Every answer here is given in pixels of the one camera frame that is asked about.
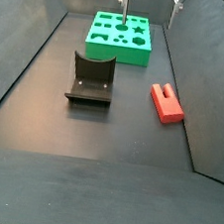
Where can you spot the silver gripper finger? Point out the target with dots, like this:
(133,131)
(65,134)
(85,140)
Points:
(177,6)
(124,4)

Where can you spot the red square-circle object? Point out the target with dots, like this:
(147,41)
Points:
(166,103)

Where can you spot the green fixture block with cutouts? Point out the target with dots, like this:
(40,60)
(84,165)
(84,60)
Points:
(129,43)

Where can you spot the black curved stand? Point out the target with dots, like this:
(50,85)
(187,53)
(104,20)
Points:
(93,79)

